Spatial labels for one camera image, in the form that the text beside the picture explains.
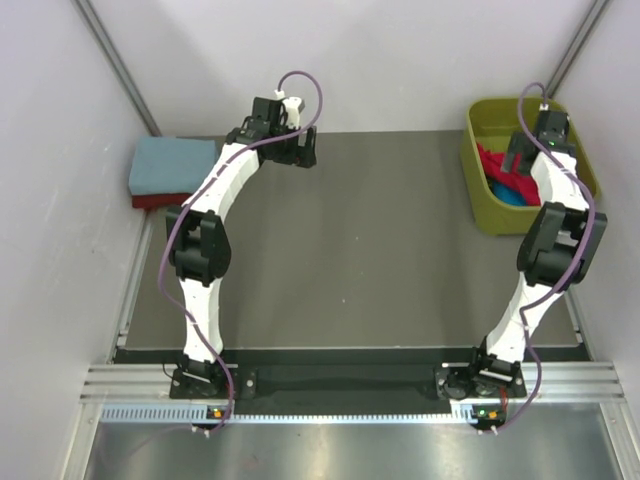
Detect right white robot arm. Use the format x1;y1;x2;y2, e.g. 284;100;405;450
435;104;607;401

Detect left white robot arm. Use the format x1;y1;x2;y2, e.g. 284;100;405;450
165;92;317;399

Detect green plastic bin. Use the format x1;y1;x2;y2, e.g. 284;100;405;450
460;97;600;235

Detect blue t shirt in bin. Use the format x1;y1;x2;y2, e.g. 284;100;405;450
491;182;528;207

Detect folded light blue t shirt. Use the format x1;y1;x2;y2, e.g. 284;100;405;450
128;137;218;196

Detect folded dark red t shirt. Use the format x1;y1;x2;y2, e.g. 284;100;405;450
131;193;190;211

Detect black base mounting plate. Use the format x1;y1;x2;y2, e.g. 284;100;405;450
170;364;526;402

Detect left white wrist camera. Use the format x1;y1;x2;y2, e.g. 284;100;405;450
274;90;305;130

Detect aluminium frame rail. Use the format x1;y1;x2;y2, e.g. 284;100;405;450
81;362;624;403

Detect slotted grey cable duct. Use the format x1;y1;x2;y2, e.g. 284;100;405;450
100;404;504;426

